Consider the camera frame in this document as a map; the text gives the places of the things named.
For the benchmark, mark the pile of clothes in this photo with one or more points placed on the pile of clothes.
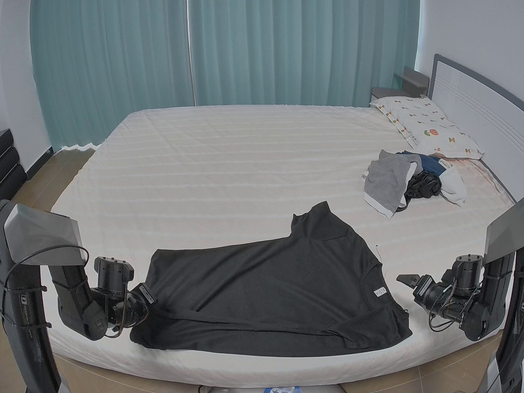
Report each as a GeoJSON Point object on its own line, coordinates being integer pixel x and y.
{"type": "Point", "coordinates": [389, 182]}

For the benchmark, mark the grey bedside table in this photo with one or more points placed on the grey bedside table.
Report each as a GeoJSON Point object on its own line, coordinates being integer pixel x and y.
{"type": "Point", "coordinates": [413, 78]}

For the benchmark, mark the black chest of drawers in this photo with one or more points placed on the black chest of drawers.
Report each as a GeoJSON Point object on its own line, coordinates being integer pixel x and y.
{"type": "Point", "coordinates": [10, 166]}

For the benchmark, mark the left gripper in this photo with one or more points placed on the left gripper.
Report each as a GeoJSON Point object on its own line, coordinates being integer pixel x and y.
{"type": "Point", "coordinates": [131, 311]}

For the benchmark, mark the blue-green curtain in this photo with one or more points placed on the blue-green curtain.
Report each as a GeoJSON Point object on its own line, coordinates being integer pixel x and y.
{"type": "Point", "coordinates": [307, 35]}
{"type": "Point", "coordinates": [110, 47]}

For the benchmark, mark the black T-shirt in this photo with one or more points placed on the black T-shirt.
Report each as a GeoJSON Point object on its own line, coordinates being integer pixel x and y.
{"type": "Point", "coordinates": [266, 285]}

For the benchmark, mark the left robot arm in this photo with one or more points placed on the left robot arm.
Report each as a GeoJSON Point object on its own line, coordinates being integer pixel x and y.
{"type": "Point", "coordinates": [41, 235]}

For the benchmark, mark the bed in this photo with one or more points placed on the bed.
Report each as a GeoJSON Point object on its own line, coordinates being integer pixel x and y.
{"type": "Point", "coordinates": [245, 158]}

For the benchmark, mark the white printed pillow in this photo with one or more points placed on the white printed pillow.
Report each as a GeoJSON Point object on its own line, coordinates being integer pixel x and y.
{"type": "Point", "coordinates": [430, 125]}

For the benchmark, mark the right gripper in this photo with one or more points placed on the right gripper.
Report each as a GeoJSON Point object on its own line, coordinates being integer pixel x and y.
{"type": "Point", "coordinates": [430, 295]}

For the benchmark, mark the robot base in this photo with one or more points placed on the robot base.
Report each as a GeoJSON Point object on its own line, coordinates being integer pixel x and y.
{"type": "Point", "coordinates": [282, 390]}

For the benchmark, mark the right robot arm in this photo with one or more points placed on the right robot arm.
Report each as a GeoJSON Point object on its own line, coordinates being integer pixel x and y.
{"type": "Point", "coordinates": [503, 235]}

